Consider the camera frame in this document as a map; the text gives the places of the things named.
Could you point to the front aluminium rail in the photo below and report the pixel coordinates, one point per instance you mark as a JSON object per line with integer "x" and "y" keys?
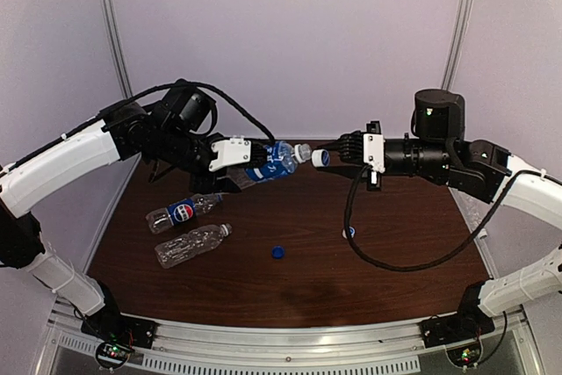
{"x": 385, "y": 348}

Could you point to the white blue-printed bottle cap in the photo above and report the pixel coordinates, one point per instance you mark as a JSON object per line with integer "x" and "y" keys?
{"x": 320, "y": 158}

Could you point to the circuit board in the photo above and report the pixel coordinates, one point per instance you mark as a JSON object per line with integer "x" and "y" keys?
{"x": 465, "y": 355}
{"x": 111, "y": 356}

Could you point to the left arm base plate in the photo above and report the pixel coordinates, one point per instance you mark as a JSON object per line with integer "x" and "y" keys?
{"x": 127, "y": 332}

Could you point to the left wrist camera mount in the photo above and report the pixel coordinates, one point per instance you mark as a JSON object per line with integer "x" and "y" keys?
{"x": 230, "y": 152}

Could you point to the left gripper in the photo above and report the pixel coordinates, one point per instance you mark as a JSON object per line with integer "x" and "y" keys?
{"x": 204, "y": 179}

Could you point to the aluminium frame post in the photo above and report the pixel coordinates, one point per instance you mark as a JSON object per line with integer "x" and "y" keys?
{"x": 460, "y": 27}
{"x": 115, "y": 46}

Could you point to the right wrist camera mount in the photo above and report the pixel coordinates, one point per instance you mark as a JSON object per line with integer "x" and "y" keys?
{"x": 374, "y": 157}

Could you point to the right circuit board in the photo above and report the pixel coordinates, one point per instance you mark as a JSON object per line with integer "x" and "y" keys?
{"x": 465, "y": 355}

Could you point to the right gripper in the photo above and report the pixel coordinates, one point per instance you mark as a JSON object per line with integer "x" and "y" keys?
{"x": 375, "y": 182}

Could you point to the right aluminium frame post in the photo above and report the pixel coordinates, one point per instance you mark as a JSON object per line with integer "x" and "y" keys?
{"x": 460, "y": 27}

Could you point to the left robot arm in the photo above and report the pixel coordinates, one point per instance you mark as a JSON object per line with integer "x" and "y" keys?
{"x": 159, "y": 124}

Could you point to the left aluminium frame post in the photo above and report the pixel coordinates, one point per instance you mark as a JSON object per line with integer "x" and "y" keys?
{"x": 115, "y": 46}

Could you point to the blue bottle cap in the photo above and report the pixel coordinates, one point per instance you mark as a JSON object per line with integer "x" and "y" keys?
{"x": 278, "y": 252}

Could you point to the blue label water bottle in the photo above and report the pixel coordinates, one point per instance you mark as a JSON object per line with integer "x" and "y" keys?
{"x": 281, "y": 161}

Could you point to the Pepsi label plastic bottle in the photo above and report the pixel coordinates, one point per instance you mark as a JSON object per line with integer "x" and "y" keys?
{"x": 165, "y": 218}

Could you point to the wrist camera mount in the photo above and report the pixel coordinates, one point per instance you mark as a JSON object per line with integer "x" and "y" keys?
{"x": 374, "y": 157}
{"x": 230, "y": 152}

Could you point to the left circuit board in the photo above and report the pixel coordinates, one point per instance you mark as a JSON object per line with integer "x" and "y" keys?
{"x": 111, "y": 356}

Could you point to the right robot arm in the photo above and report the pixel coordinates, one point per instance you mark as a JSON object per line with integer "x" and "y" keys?
{"x": 436, "y": 150}

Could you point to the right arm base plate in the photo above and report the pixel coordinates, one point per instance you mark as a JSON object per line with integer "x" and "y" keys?
{"x": 453, "y": 328}

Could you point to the clear unlabeled plastic bottle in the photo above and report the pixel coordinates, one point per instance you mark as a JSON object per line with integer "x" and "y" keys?
{"x": 187, "y": 246}

